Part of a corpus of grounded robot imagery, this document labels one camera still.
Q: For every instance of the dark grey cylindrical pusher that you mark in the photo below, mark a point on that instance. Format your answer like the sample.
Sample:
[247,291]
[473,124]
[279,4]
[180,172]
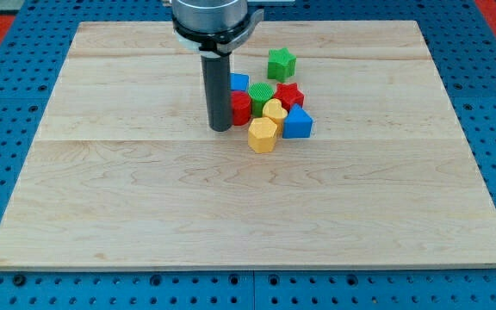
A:
[217,86]

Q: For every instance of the black gripper mount ring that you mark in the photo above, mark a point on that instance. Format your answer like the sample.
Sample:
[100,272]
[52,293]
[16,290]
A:
[218,44]

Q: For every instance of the blue cube block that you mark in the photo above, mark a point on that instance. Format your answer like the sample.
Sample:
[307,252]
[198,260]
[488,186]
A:
[239,81]

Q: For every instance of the red cylinder block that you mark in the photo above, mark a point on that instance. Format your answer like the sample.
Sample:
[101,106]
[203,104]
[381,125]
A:
[241,107]

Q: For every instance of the green cylinder block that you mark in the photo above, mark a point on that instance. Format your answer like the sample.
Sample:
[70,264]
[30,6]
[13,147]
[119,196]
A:
[259,94]

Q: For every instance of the yellow heart block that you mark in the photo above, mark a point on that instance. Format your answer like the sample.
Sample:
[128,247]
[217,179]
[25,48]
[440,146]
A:
[274,110]

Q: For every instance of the red star block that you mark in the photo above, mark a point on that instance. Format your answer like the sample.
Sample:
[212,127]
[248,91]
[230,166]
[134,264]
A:
[289,95]

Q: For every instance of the yellow hexagon block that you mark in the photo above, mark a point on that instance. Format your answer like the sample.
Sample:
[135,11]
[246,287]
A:
[262,134]

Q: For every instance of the blue triangle block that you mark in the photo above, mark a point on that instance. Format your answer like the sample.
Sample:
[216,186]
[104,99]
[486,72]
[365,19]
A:
[297,124]

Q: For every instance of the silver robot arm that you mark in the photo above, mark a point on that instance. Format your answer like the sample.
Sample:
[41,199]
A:
[214,29]

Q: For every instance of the green star block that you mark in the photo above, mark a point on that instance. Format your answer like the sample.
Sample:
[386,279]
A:
[281,64]

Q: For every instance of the wooden board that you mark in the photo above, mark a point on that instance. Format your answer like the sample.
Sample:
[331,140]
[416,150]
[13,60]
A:
[124,173]

